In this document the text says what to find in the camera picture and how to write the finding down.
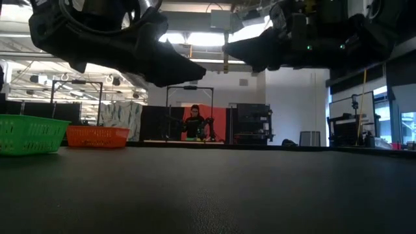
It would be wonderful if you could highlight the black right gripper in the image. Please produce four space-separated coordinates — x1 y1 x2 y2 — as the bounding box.
222 6 329 73

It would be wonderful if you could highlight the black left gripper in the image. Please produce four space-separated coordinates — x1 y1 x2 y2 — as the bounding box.
70 11 207 88

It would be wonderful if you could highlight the yellow crayon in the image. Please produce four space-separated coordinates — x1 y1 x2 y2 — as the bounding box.
222 31 230 74

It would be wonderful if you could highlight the ceiling light strip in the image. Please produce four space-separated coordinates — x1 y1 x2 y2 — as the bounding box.
190 58 246 65

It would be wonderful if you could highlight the grey ceiling box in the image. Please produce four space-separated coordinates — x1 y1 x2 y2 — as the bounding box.
210 8 232 31

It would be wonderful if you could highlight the black curtain panel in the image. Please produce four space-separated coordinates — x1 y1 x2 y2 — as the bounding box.
0 100 81 124
139 105 185 142

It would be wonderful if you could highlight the black equipment rack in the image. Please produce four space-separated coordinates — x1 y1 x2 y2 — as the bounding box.
234 103 276 144

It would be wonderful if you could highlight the person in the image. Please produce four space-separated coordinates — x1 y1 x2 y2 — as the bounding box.
181 104 209 141

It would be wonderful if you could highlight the patterned fabric curtain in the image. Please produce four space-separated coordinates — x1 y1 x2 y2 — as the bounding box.
98 102 143 142

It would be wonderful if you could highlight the red backdrop cloth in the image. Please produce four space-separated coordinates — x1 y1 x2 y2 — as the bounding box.
181 104 228 142

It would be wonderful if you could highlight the grey workbench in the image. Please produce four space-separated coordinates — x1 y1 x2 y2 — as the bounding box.
142 138 228 146

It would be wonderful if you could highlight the orange plastic basket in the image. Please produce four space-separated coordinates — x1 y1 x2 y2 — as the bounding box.
66 125 131 149

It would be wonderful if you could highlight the grey bin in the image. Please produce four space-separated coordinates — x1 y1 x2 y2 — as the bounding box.
299 130 322 147

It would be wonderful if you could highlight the white board panel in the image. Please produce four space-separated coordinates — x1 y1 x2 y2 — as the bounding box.
328 90 377 118

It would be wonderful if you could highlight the black equipment cart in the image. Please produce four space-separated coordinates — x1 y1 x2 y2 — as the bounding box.
326 112 381 147

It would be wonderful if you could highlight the green plastic basket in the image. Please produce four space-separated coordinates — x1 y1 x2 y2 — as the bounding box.
0 114 71 156

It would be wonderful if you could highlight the black frame stand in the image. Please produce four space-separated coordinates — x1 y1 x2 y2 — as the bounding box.
165 85 215 141
50 80 103 127

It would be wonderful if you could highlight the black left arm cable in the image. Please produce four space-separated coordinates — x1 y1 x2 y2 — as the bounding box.
59 0 163 36

